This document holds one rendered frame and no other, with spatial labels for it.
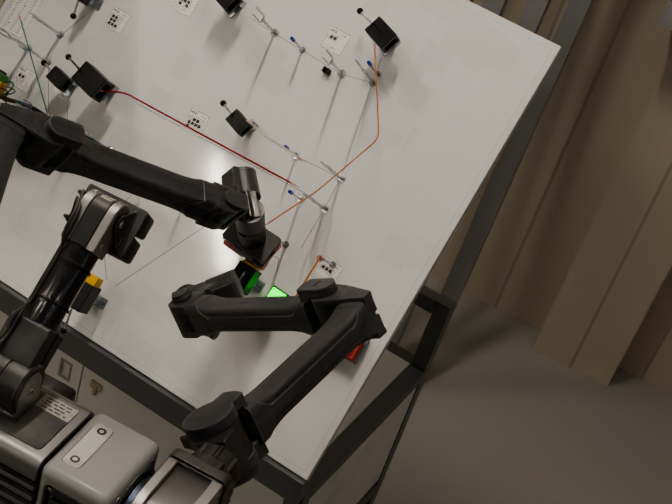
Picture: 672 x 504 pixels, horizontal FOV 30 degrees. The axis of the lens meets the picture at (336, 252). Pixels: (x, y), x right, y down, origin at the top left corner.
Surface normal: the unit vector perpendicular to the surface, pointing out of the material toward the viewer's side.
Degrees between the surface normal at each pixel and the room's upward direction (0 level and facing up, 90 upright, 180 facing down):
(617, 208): 90
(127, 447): 0
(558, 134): 90
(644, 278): 90
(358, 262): 54
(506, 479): 0
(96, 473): 0
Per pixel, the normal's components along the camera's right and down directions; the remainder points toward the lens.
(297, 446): -0.25, -0.15
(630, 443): 0.26, -0.79
